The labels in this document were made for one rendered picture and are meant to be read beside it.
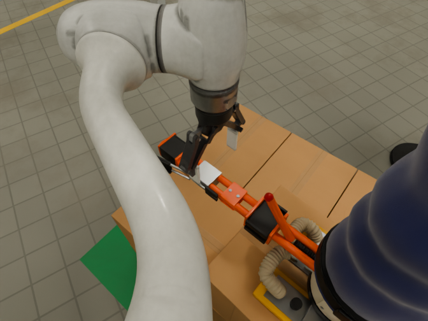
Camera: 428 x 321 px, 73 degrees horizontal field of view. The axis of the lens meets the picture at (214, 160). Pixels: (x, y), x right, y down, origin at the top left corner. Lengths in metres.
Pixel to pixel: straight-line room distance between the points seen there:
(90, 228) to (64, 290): 0.38
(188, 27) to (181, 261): 0.31
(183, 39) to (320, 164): 1.30
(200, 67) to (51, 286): 1.80
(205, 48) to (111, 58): 0.13
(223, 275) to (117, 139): 0.64
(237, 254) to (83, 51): 0.68
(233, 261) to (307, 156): 0.91
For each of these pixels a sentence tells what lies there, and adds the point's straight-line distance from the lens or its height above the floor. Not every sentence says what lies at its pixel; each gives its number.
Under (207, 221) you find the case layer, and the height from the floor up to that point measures 0.54.
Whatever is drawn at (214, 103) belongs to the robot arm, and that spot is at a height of 1.46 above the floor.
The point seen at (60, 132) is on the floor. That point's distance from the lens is 2.72.
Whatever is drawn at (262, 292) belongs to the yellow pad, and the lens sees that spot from 0.86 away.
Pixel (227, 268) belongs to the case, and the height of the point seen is 0.94.
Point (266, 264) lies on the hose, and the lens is 0.81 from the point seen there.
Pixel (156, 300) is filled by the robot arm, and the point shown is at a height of 1.57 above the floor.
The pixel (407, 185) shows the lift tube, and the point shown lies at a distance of 0.42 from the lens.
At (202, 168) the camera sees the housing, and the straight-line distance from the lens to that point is 0.86.
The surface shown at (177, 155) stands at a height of 1.11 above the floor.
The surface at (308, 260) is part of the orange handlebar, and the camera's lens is 0.78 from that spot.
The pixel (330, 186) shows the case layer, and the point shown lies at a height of 0.54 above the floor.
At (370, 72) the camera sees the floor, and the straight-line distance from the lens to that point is 3.34.
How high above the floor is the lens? 1.81
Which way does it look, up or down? 55 degrees down
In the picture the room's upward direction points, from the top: straight up
